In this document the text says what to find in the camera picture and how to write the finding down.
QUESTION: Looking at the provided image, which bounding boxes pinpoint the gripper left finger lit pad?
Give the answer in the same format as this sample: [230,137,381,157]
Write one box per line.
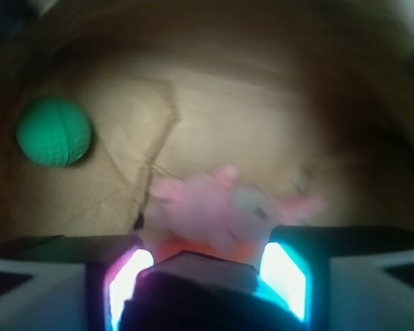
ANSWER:
[0,235,154,330]

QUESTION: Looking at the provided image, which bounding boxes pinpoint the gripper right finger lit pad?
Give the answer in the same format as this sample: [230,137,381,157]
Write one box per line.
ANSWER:
[259,226,414,330]

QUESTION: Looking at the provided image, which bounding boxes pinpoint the pink plush bunny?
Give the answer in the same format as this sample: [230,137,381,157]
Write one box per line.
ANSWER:
[144,165,326,253]

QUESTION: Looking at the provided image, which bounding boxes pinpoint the green ball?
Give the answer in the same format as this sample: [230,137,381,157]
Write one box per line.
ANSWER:
[15,97,92,167]

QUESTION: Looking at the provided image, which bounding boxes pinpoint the brown paper bag bin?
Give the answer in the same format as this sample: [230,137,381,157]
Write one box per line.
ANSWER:
[0,1,414,243]

